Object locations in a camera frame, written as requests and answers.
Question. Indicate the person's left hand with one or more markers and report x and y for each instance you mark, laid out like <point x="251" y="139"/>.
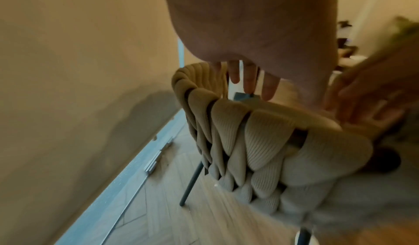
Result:
<point x="255" y="19"/>

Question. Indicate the person's right hand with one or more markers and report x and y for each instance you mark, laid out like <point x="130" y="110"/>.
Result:
<point x="376" y="89"/>

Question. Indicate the beige woven chair dark seat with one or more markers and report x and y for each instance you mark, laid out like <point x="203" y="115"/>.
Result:
<point x="268" y="140"/>

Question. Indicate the dark blue table base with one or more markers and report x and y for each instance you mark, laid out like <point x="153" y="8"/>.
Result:
<point x="245" y="96"/>

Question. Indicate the metal window track fitting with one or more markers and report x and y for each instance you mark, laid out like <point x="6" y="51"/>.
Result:
<point x="157" y="158"/>

